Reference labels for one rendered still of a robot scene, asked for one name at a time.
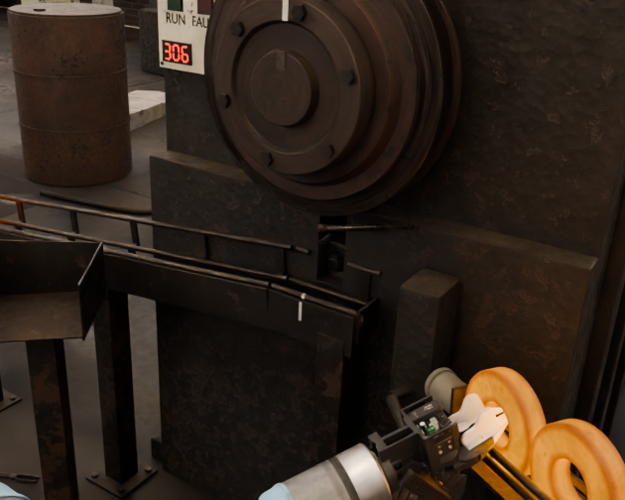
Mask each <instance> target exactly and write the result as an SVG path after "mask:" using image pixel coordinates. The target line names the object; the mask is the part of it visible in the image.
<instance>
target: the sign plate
mask: <svg viewBox="0 0 625 500"><path fill-rule="evenodd" d="M209 16H210V14H203V13H197V0H182V10H174V9H168V0H158V23H159V51H160V66H161V67H167V68H172V69H178V70H183V71H189V72H194V73H200V74H204V67H203V55H204V41H205V34H206V29H207V24H208V20H209ZM165 43H168V44H170V46H171V50H170V46H169V45H165ZM174 45H178V47H180V52H179V53H178V47H175V46H174ZM173 46H174V51H173ZM183 46H186V48H183ZM182 48H183V52H182ZM166 51H170V53H171V58H170V53H167V52H166ZM173 54H174V55H175V58H174V59H173ZM183 54H187V56H188V62H183V61H186V60H187V56H185V55H183ZM179 55H180V59H179ZM182 55H183V61H182ZM166 58H169V60H166ZM175 60H179V61H178V62H176V61H175Z"/></svg>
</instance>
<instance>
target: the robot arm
mask: <svg viewBox="0 0 625 500"><path fill-rule="evenodd" d="M422 402H426V404H425V405H423V406H421V407H419V408H417V409H415V410H413V411H411V412H410V409H411V408H413V407H415V406H417V405H418V404H420V403H422ZM399 411H400V415H401V419H402V423H403V427H402V428H400V429H398V430H396V431H394V432H392V433H390V434H388V435H386V436H384V437H379V435H378V434H377V433H374V434H372V435H370V436H368V439H369V443H370V446H368V447H367V446H366V445H365V444H363V443H359V444H357V445H355V446H353V447H351V448H349V449H347V450H345V451H343V452H342V453H340V454H338V455H336V456H334V457H332V458H330V459H328V460H326V461H324V462H322V463H320V464H318V465H316V466H314V467H312V468H310V469H308V470H306V471H304V472H302V473H300V474H298V475H296V476H294V477H292V478H290V479H288V480H286V481H284V482H282V483H277V484H275V485H274V486H273V487H272V488H271V489H269V490H268V491H266V492H264V493H263V494H261V496H260V497H259V500H392V495H393V494H395V493H397V492H399V491H400V485H399V483H400V484H402V485H403V486H405V487H406V488H408V489H409V490H411V491H412V492H414V493H415V494H417V495H418V496H420V497H421V498H423V499H424V500H450V499H451V497H450V496H449V495H448V493H447V489H446V487H445V485H444V484H443V483H442V482H441V481H440V480H439V479H438V478H437V476H438V477H444V476H445V475H447V474H451V473H453V472H455V473H458V472H460V471H461V470H463V469H466V468H468V467H471V466H473V465H475V464H476V463H478V462H479V461H480V460H481V459H482V458H483V457H484V456H485V455H486V454H487V453H488V452H489V450H490V449H491V448H492V447H493V446H494V443H495V442H496V440H497V439H499V438H500V436H501V435H502V433H503V432H504V430H505V428H506V427H507V425H508V421H507V418H506V416H505V414H504V412H503V410H502V409H501V408H489V407H487V408H485V407H484V405H483V404H482V402H481V400H480V399H479V397H478V396H477V395H476V394H473V393H472V394H469V395H467V396H466V397H465V398H464V399H463V403H462V406H461V409H460V410H459V411H458V412H457V413H455V414H453V415H451V416H449V417H447V416H446V415H445V414H444V412H443V409H442V405H441V404H440V403H439V402H438V401H437V400H433V396H432V395H428V396H426V397H424V398H423V399H421V400H419V401H417V402H415V403H413V404H411V405H409V406H407V407H405V408H403V409H401V410H399ZM459 439H460V441H461V443H462V444H463V446H459V441H458V440H459ZM0 500H30V499H29V498H28V497H26V496H24V495H22V494H18V493H16V492H15V491H14V490H12V489H11V488H10V487H8V486H7V485H5V484H3V483H1V482H0Z"/></svg>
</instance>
